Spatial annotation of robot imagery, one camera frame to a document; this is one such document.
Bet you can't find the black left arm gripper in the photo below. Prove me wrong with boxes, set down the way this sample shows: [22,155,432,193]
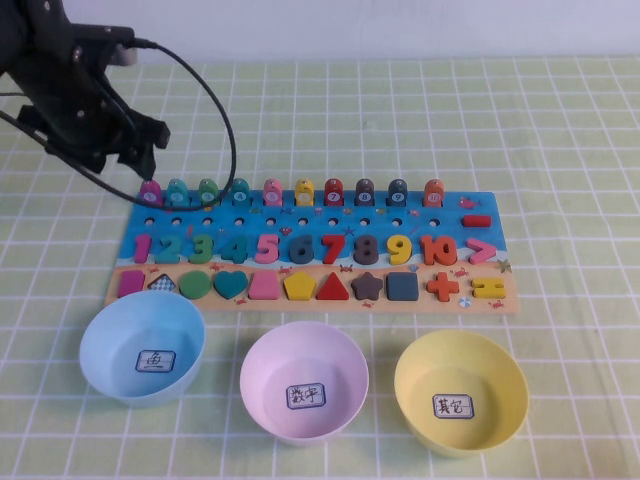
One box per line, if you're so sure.
[17,52,172,183]

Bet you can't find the white label in yellow bowl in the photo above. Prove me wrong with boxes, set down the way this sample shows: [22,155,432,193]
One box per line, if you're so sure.
[432,394,475,420]

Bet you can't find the teal fish marked 4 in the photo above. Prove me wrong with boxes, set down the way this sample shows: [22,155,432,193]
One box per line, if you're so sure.
[229,178,251,206]

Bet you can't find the teal fish marked 2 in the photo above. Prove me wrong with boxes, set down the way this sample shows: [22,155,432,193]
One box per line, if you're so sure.
[166,178,190,207]

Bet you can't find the magenta rectangle piece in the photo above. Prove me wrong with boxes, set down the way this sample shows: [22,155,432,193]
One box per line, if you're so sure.
[118,270,146,299]

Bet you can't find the pink trapezoid piece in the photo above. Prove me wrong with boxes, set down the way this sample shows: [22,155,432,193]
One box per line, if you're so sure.
[248,272,280,301]

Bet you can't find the orange number 10 piece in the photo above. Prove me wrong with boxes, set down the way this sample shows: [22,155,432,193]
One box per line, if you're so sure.
[419,234,459,266]

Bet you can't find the pink number 5 piece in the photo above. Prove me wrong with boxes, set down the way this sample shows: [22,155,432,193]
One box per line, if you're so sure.
[254,233,281,265]

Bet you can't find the orange fish marked 10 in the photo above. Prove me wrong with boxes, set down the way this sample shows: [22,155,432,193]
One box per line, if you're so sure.
[423,178,446,207]

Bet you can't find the slate number 6 piece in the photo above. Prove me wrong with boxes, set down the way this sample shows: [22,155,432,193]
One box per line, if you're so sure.
[289,234,317,266]

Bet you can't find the light blue plastic bowl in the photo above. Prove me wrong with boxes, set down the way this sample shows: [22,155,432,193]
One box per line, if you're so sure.
[78,291,207,410]

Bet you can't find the green number 3 piece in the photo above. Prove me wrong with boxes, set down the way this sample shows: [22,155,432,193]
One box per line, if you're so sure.
[187,234,215,265]

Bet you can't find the green fish marked 3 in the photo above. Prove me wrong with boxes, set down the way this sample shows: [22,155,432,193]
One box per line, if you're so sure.
[197,178,220,207]

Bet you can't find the teal heart piece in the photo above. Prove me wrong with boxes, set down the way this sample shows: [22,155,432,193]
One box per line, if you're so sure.
[213,270,249,300]

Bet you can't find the pink greater-than sign piece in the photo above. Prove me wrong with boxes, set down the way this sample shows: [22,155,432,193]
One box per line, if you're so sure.
[466,238,498,265]

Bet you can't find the red number 7 piece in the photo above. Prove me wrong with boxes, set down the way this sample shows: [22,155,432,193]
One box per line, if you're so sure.
[321,234,347,265]

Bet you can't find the black camera cable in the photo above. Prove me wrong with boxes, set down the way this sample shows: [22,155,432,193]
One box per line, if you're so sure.
[0,37,240,212]

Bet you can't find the orange plus sign piece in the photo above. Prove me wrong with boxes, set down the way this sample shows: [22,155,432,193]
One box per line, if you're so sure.
[426,272,460,303]

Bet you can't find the blue beach puzzle board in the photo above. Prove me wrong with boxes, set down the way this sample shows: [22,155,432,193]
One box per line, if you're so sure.
[103,189,521,317]

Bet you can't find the slate fish marked 9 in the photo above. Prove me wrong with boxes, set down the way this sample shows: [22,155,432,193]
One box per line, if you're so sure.
[387,178,409,207]

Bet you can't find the teal number 4 piece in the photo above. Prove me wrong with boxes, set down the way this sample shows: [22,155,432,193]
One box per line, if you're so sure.
[219,234,250,264]

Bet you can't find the brown number 8 piece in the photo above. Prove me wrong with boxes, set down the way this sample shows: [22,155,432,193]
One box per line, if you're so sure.
[353,234,380,266]

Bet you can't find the magenta fish marked 1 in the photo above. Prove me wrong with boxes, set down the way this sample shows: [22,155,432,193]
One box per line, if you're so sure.
[139,178,164,207]

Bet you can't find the green circle piece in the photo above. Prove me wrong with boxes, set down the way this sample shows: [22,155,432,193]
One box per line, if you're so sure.
[179,271,211,301]

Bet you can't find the yellow plastic bowl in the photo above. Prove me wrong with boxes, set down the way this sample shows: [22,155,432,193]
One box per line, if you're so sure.
[393,328,530,459]

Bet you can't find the pink plastic bowl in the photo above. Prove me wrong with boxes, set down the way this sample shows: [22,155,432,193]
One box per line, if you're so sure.
[239,320,370,448]

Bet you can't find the red fish marked 7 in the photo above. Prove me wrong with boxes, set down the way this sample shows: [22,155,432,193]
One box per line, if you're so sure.
[324,178,346,207]

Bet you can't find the slate square piece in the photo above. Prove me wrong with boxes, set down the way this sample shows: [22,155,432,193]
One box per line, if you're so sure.
[385,272,419,303]

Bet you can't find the green checkered tablecloth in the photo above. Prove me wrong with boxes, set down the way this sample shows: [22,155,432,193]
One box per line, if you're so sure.
[0,54,640,480]

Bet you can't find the white label in pink bowl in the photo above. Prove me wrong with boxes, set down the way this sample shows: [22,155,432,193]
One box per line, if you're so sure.
[285,384,326,411]

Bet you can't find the red triangle piece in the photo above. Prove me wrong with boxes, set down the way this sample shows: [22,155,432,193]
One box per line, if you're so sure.
[315,272,351,301]

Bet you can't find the white label in blue bowl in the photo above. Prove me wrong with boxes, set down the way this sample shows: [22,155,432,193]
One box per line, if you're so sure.
[135,349,177,374]

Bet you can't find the yellow pentagon piece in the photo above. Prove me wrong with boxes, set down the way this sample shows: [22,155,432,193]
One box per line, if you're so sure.
[283,272,318,301]

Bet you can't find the yellow number 9 piece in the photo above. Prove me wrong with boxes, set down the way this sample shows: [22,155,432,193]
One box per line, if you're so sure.
[386,234,414,266]

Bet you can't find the yellow equals sign piece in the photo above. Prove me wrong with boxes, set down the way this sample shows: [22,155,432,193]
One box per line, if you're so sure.
[471,278,506,300]

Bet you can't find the teal number 2 piece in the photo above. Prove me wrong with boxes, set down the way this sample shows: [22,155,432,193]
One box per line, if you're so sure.
[152,234,181,265]

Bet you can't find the brown star piece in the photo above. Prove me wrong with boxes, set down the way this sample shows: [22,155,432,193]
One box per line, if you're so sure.
[350,272,385,302]

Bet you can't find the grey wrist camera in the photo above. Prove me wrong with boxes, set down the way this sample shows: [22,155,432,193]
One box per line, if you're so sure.
[74,24,139,67]

